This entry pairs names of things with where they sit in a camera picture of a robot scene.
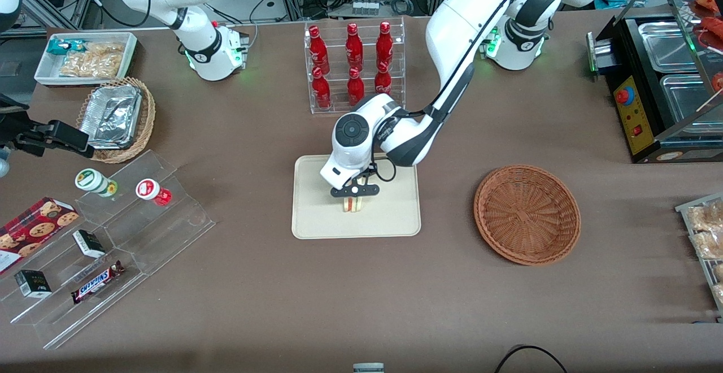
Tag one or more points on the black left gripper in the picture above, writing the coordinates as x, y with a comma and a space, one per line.
369, 170

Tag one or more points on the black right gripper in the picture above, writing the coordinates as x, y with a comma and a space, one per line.
24, 134

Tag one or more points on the triangular sandwich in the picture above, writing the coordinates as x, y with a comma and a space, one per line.
353, 206

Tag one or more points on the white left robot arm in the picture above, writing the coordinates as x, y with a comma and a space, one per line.
469, 22

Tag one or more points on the beige plastic serving tray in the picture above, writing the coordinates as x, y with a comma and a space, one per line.
395, 215

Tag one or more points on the light wicker basket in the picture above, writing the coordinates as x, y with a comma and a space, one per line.
144, 130

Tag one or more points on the round brown wicker basket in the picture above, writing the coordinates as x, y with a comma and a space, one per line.
525, 215

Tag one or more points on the aluminium foil container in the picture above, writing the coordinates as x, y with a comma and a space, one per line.
99, 144
116, 110

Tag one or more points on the green lid yogurt bottle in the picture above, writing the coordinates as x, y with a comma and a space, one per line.
90, 181

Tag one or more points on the white rectangular snack bin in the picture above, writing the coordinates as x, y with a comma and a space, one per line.
48, 73

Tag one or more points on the clear bag of crackers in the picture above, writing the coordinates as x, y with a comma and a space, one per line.
93, 63

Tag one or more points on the red lid yogurt bottle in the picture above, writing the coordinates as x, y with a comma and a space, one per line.
149, 189

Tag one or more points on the teal snack packet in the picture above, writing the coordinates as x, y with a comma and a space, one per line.
62, 46

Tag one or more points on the clear acrylic bottle rack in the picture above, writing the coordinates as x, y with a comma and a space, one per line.
339, 104

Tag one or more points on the red chocolate chip cookie box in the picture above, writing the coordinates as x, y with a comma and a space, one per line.
34, 231

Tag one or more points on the small black chocolate box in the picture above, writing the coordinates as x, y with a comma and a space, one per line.
33, 283
89, 243

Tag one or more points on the red cola bottle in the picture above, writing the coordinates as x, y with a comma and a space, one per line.
354, 45
322, 90
383, 82
384, 42
318, 48
356, 87

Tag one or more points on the clear acrylic stepped display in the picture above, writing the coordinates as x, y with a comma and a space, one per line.
62, 316
175, 220

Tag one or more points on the snickers chocolate bar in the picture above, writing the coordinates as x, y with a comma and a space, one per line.
96, 282

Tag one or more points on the small grey box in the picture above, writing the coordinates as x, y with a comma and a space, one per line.
368, 368

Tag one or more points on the white connector strip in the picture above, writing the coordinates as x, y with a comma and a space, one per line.
365, 8

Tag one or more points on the black food warmer cabinet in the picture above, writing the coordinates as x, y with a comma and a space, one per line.
627, 116

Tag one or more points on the stainless steel warmer pan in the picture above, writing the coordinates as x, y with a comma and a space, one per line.
686, 102
666, 45

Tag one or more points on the bagged fried snack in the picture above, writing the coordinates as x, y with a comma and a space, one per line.
718, 271
718, 293
709, 244
706, 217

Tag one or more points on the red fried food piece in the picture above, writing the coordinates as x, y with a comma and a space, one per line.
706, 3
713, 31
717, 82

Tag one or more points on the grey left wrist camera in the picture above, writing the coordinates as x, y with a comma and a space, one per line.
339, 192

